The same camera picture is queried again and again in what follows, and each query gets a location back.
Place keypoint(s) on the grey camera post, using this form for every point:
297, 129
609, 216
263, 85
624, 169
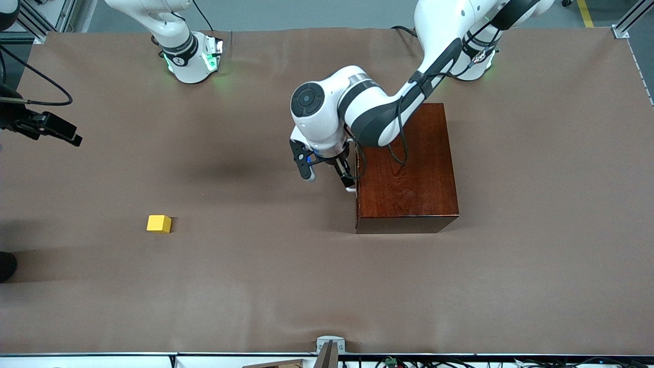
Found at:
327, 358

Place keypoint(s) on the yellow block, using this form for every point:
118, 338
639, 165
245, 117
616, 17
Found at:
158, 224

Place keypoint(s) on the brown table cloth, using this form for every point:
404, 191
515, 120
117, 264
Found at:
230, 286

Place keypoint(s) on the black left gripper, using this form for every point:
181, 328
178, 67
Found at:
339, 162

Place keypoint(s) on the aluminium corner profile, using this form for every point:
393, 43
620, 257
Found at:
626, 25

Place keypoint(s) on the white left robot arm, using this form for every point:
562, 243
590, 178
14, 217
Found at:
434, 25

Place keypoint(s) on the arm wrist camera bar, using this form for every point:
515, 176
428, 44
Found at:
25, 134
301, 163

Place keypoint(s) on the dark red wooden cabinet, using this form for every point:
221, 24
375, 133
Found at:
419, 174

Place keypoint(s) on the yellow floor tape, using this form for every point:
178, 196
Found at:
585, 14

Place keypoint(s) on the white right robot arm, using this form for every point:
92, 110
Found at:
186, 66

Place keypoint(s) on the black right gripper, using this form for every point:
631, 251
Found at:
11, 115

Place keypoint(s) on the black round object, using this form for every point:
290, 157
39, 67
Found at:
6, 267

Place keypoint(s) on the brown cardboard piece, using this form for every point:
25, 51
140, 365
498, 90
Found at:
281, 365

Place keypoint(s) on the white table edge rail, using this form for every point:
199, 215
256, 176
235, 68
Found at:
102, 362

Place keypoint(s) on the left arm wrist camera bar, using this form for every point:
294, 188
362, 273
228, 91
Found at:
301, 163

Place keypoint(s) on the small metal clamp bracket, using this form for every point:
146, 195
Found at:
323, 339

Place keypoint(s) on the green plug connector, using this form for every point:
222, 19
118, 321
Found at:
391, 362

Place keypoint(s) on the right arm wrist camera bar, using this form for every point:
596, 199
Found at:
25, 134

